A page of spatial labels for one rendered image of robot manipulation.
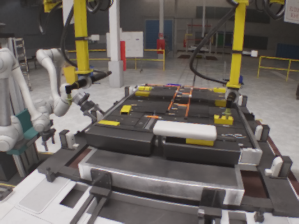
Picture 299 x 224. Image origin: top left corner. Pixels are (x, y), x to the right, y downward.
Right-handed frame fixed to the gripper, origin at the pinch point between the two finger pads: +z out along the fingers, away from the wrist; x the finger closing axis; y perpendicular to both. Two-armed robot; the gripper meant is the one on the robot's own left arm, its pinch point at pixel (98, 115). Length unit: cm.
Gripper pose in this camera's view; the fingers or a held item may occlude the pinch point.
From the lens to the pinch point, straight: 153.9
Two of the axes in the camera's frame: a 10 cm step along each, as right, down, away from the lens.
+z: 7.9, 6.1, 0.1
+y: -5.5, 7.1, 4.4
